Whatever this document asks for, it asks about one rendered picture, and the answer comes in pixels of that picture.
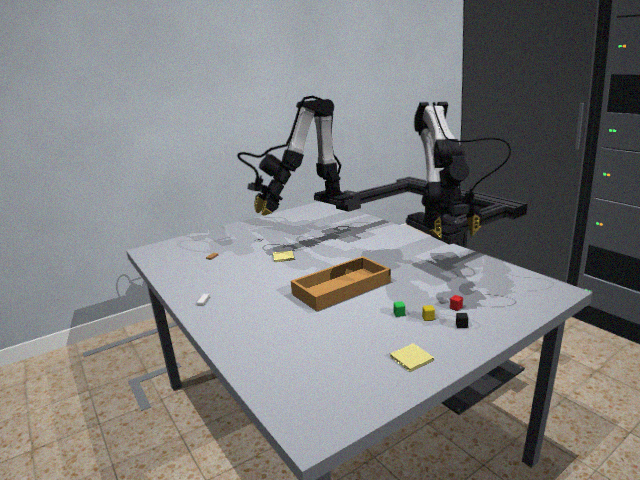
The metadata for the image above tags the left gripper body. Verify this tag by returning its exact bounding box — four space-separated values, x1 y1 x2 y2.
427 187 482 230

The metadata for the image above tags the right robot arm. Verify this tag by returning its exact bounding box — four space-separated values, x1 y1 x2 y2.
259 99 353 201

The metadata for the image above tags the red block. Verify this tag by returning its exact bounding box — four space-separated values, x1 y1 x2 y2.
450 295 463 311

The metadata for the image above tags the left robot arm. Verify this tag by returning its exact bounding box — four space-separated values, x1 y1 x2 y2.
407 102 474 236

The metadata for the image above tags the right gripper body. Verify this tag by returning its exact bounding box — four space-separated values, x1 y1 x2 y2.
255 179 284 212

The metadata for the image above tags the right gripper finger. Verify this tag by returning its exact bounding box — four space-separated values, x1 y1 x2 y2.
254 196 264 213
261 198 273 216

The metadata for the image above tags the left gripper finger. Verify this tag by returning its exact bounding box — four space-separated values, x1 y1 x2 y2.
467 214 481 236
429 217 442 239

